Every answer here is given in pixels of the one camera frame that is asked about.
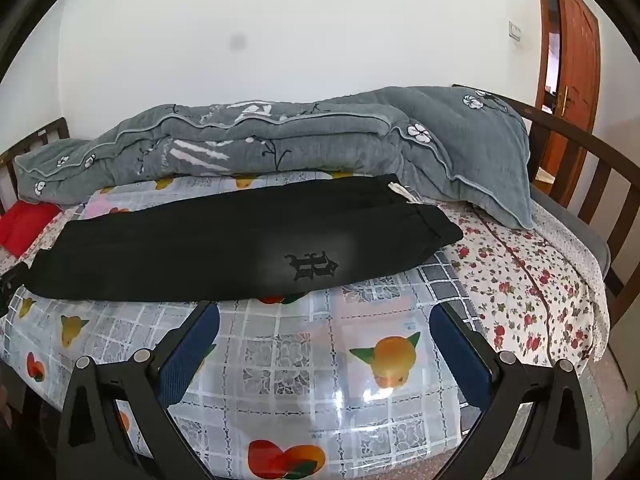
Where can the red cloth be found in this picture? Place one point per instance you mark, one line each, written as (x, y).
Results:
(22, 227)

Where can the dark wooden bed frame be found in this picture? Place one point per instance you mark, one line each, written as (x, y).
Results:
(595, 160)

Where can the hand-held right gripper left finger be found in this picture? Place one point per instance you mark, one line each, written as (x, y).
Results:
(187, 355)

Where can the white wall switch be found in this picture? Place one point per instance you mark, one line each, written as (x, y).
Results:
(515, 30)

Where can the black pants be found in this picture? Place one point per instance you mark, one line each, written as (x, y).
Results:
(200, 245)

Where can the grey mattress pad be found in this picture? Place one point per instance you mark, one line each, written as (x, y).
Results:
(570, 220)

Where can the fruit print plastic sheet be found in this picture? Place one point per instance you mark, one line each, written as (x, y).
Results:
(280, 360)

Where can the brown wooden door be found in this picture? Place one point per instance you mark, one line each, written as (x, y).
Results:
(575, 70)

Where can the grey floral pillow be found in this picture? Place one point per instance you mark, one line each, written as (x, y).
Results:
(470, 150)

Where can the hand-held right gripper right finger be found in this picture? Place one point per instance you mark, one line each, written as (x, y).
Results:
(460, 360)

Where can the grey floral quilt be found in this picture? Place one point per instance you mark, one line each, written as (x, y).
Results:
(250, 135)

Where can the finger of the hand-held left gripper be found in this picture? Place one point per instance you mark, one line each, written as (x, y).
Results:
(11, 282)

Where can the red floral bed sheet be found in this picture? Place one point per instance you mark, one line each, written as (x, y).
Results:
(520, 285)

